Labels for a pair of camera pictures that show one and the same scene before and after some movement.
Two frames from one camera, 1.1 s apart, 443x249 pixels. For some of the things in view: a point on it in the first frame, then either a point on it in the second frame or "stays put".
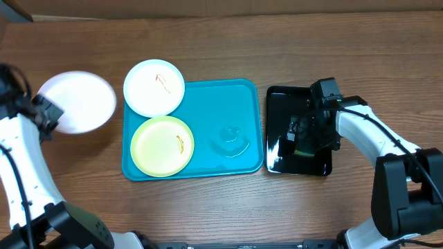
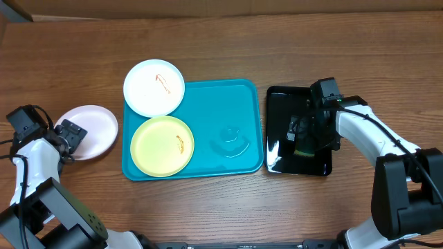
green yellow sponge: [305, 146] stays put
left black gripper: [52, 110] to [74, 133]
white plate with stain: [154, 88] stays put
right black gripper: [335, 144] stays put
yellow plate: [162, 146] stays put
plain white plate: [88, 101] to [101, 126]
